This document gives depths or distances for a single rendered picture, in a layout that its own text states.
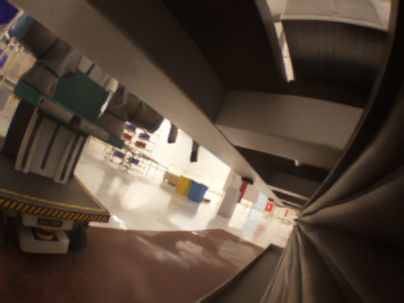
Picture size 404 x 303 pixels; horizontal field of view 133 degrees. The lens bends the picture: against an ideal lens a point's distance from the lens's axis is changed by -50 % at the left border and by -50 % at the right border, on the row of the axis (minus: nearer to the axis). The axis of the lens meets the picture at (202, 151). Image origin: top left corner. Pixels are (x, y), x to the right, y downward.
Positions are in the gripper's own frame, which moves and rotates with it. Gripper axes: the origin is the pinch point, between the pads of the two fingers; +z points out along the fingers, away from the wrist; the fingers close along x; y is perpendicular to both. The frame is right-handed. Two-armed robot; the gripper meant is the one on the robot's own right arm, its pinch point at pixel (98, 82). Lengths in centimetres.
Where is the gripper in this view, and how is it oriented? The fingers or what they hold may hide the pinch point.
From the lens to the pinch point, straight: 34.2
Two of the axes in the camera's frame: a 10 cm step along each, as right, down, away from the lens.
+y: -9.6, 0.8, 2.6
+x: -2.7, -1.7, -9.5
